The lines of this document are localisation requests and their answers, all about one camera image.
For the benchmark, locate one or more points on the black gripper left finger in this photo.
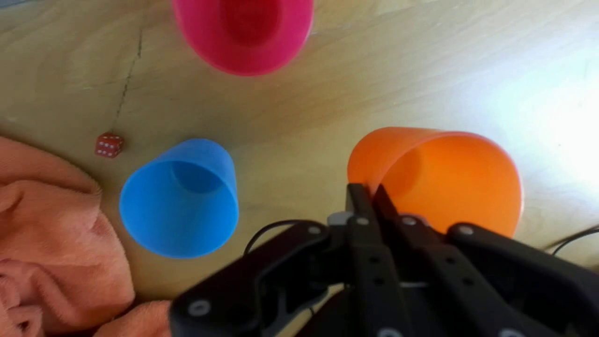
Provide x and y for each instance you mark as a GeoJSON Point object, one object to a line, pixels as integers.
{"type": "Point", "coordinates": [367, 274]}

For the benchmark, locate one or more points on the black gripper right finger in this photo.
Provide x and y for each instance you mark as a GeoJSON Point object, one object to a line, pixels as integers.
{"type": "Point", "coordinates": [498, 282]}

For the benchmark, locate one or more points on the orange plastic cup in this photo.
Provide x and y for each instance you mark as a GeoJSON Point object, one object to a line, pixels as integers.
{"type": "Point", "coordinates": [450, 179]}

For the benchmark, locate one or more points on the blue plastic cup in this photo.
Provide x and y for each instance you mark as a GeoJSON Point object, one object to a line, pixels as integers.
{"type": "Point", "coordinates": [180, 199]}

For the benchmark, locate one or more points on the pink plastic cup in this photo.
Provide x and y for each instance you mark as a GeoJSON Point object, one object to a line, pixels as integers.
{"type": "Point", "coordinates": [246, 35]}

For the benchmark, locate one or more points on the red die white dots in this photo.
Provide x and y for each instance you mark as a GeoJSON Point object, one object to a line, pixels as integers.
{"type": "Point", "coordinates": [109, 145]}

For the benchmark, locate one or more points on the peach orange towel cloth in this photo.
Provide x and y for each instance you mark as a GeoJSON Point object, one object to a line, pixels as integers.
{"type": "Point", "coordinates": [57, 250]}

